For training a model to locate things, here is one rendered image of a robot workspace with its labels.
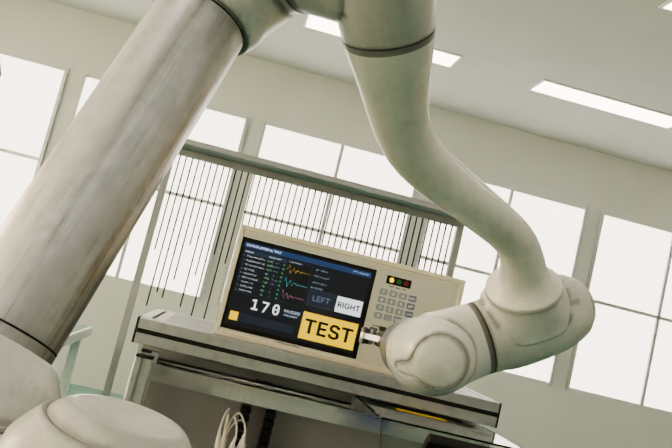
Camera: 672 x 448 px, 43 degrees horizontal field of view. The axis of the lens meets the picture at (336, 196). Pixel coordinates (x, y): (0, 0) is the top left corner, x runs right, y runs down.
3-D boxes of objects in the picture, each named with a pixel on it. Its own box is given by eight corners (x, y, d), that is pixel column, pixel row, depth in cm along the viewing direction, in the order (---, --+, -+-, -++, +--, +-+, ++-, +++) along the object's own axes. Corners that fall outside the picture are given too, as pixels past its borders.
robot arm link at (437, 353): (392, 398, 120) (478, 371, 122) (417, 416, 105) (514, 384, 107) (371, 325, 121) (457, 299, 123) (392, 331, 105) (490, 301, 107)
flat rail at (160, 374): (475, 456, 153) (479, 440, 153) (138, 378, 147) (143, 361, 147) (473, 455, 154) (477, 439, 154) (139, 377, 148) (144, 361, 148)
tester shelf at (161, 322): (497, 428, 155) (502, 403, 155) (131, 341, 148) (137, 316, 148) (437, 395, 198) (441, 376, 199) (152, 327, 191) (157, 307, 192)
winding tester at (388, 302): (442, 388, 157) (466, 280, 159) (213, 333, 152) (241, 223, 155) (399, 366, 195) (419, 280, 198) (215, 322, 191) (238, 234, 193)
